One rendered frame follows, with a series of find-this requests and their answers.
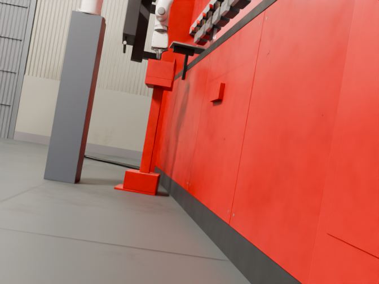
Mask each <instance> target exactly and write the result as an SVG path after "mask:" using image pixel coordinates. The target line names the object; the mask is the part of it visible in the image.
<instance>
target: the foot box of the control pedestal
mask: <svg viewBox="0 0 379 284"><path fill-rule="evenodd" d="M159 181H160V174H158V173H154V172H150V173H143V172H139V170H135V169H129V170H127V171H125V177H124V184H119V185H117V186H115V187H114V189H118V190H124V191H128V192H135V193H141V194H148V195H152V196H155V195H156V193H157V192H158V185H159Z"/></svg>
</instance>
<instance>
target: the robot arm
mask: <svg viewBox="0 0 379 284"><path fill-rule="evenodd" d="M172 2H173V0H158V4H157V5H156V12H155V14H156V15H155V29H154V32H153V37H152V46H151V50H154V51H155V52H156V53H157V55H156V58H157V60H160V59H161V55H162V53H163V52H165V51H168V44H169V35H168V32H167V31H169V29H168V25H169V11H170V7H171V5H172ZM102 5H103V0H82V6H81V8H80V9H79V8H78V10H77V11H78V12H84V13H87V14H93V15H99V16H101V12H102ZM158 49H159V50H160V53H159V52H158Z"/></svg>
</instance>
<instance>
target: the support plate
mask: <svg viewBox="0 0 379 284"><path fill-rule="evenodd" d="M174 46H179V47H184V48H190V49H193V50H195V52H194V54H201V53H202V52H203V51H205V50H206V48H203V47H199V46H194V45H188V44H185V43H180V42H176V41H173V42H172V44H171V45H170V47H169V48H173V47H174Z"/></svg>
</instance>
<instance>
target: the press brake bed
mask: <svg viewBox="0 0 379 284"><path fill-rule="evenodd" d="M355 1H356V0H277V1H276V2H275V3H273V4H272V5H271V6H270V7H269V8H267V9H266V10H264V11H263V12H262V13H261V14H259V15H258V16H257V17H256V18H254V19H253V20H252V21H251V22H249V23H248V24H246V26H244V27H243V28H241V29H240V30H239V31H238V32H236V33H235V34H234V35H233V36H231V37H230V38H229V39H228V40H226V41H225V42H223V43H222V44H221V45H220V46H219V47H217V48H216V49H215V50H214V51H212V52H211V53H210V54H208V55H207V56H206V57H204V58H203V59H202V60H201V61H199V62H198V63H197V64H196V65H194V66H193V67H192V68H191V69H189V70H188V71H186V75H185V79H184V80H181V77H182V76H180V77H179V78H178V79H176V80H175V81H174V84H173V90H172V92H171V91H168V92H167V96H166V102H165V109H164V115H163V119H162V126H161V132H160V138H159V142H158V149H157V156H156V162H155V170H154V173H158V174H160V181H159V183H160V184H161V185H162V186H163V187H164V188H165V189H166V191H167V192H168V193H169V194H170V195H171V196H172V197H173V198H174V199H175V200H176V201H177V203H178V204H179V205H180V206H181V207H182V208H183V210H184V211H185V212H186V213H187V214H188V215H189V216H190V217H191V218H192V219H193V220H194V222H195V223H196V224H197V225H198V226H199V227H200V228H201V229H202V230H203V231H204V232H205V234H206V235H207V236H208V237H209V238H210V239H211V240H212V241H213V242H214V243H215V245H216V246H217V247H218V248H219V249H220V250H221V251H222V252H223V253H224V254H225V255H226V256H227V258H228V259H229V260H230V261H231V262H232V263H233V265H234V266H235V267H236V268H237V269H238V270H239V271H240V272H241V273H242V274H243V276H244V277H245V278H246V279H247V280H248V281H249V282H250V283H251V284H308V283H309V277H310V270H311V264H312V257H313V253H314V247H315V240H316V234H317V229H318V223H319V216H320V210H321V203H322V199H323V193H324V186H325V180H326V175H327V169H328V162H329V156H330V149H331V145H332V139H333V132H334V125H335V121H336V115H337V108H338V102H339V98H340V91H341V85H342V78H343V71H344V68H345V61H346V55H347V48H348V44H349V38H350V31H351V24H352V18H353V14H354V7H355ZM219 83H225V86H224V93H223V99H222V100H219V101H215V102H211V101H209V100H210V94H211V87H212V86H214V85H217V84H219Z"/></svg>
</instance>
